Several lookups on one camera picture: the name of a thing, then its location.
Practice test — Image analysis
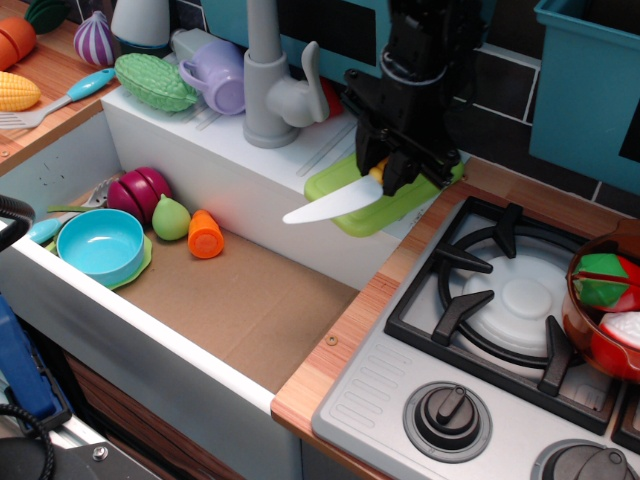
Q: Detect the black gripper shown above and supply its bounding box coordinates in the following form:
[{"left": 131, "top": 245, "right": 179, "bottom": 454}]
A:
[{"left": 342, "top": 69, "right": 460, "bottom": 196}]

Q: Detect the toy knife yellow handle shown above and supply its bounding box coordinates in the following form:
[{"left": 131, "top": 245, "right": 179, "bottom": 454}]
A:
[{"left": 282, "top": 158, "right": 388, "bottom": 225}]

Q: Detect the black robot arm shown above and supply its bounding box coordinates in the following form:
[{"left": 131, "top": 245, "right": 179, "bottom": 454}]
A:
[{"left": 342, "top": 1, "right": 486, "bottom": 196}]

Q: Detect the green plastic cutting board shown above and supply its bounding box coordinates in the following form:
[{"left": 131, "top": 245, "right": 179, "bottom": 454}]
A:
[{"left": 304, "top": 153, "right": 442, "bottom": 238}]

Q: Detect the red toy behind faucet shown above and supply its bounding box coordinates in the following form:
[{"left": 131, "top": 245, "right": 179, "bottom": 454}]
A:
[{"left": 320, "top": 77, "right": 344, "bottom": 118}]

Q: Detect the grey toy faucet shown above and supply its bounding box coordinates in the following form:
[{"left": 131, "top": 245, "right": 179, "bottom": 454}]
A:
[{"left": 243, "top": 1, "right": 330, "bottom": 149}]

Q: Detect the purple plastic cup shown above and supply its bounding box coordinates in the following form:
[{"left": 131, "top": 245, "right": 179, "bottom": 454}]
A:
[{"left": 178, "top": 40, "right": 245, "bottom": 115}]

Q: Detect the white burner disc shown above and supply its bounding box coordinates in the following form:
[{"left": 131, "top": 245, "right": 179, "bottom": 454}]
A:
[{"left": 461, "top": 246, "right": 569, "bottom": 358}]

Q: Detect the orange toy carrot piece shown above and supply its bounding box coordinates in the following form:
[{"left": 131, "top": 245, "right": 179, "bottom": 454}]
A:
[{"left": 187, "top": 210, "right": 225, "bottom": 259}]

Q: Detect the brown cardboard sink liner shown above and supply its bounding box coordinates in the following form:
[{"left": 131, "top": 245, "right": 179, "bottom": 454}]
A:
[{"left": 64, "top": 189, "right": 361, "bottom": 395}]

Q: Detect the green toy pear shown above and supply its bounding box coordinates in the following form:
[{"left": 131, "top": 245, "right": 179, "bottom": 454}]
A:
[{"left": 152, "top": 194, "right": 191, "bottom": 241}]

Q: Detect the green toy bitter gourd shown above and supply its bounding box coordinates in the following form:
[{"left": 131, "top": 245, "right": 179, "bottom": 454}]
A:
[{"left": 115, "top": 53, "right": 198, "bottom": 113}]

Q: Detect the magenta toy red onion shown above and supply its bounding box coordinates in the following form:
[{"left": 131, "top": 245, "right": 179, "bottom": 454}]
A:
[{"left": 107, "top": 167, "right": 173, "bottom": 225}]

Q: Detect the green red toy vegetable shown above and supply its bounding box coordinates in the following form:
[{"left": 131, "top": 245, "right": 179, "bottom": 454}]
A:
[{"left": 571, "top": 253, "right": 639, "bottom": 312}]

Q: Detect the brown transparent toy pot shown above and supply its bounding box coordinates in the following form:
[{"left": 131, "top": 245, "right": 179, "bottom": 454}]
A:
[{"left": 562, "top": 220, "right": 639, "bottom": 375}]

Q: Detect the black stove knob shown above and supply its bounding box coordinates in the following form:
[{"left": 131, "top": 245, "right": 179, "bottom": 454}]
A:
[
  {"left": 403, "top": 381, "right": 492, "bottom": 464},
  {"left": 530, "top": 440, "right": 639, "bottom": 480}
]

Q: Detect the white cone toy container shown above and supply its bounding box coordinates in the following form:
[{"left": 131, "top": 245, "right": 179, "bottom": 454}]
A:
[{"left": 111, "top": 0, "right": 170, "bottom": 49}]

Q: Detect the blue plastic bowl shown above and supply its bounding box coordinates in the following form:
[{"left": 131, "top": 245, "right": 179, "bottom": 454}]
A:
[{"left": 56, "top": 209, "right": 145, "bottom": 287}]

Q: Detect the red white toy tomato slice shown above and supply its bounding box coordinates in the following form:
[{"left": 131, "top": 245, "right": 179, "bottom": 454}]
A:
[{"left": 591, "top": 312, "right": 639, "bottom": 383}]

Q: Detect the purple striped toy onion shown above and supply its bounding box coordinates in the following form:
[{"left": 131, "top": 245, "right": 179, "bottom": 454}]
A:
[{"left": 73, "top": 11, "right": 115, "bottom": 67}]

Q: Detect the black stove grate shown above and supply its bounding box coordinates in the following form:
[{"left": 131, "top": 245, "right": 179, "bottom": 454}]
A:
[{"left": 384, "top": 197, "right": 619, "bottom": 434}]

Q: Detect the green plastic plate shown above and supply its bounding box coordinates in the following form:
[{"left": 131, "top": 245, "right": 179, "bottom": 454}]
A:
[{"left": 47, "top": 235, "right": 152, "bottom": 290}]

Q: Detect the yellow toy corn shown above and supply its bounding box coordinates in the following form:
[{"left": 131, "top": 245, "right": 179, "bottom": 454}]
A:
[{"left": 0, "top": 71, "right": 41, "bottom": 112}]

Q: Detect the orange toy carrot with leaves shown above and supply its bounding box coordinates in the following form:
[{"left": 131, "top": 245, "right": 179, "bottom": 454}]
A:
[{"left": 1, "top": 0, "right": 71, "bottom": 71}]

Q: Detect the blue box lower left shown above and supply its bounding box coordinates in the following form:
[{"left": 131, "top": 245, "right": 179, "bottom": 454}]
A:
[{"left": 1, "top": 297, "right": 72, "bottom": 429}]

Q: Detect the grey fork blue handle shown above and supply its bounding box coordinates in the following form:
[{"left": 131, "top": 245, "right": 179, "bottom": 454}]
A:
[{"left": 26, "top": 179, "right": 113, "bottom": 244}]

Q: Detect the grey spatula blue handle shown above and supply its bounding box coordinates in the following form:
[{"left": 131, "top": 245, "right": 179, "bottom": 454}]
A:
[{"left": 1, "top": 68, "right": 116, "bottom": 130}]

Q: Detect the black braided cable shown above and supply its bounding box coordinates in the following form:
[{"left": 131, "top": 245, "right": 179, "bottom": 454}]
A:
[{"left": 0, "top": 402, "right": 56, "bottom": 480}]

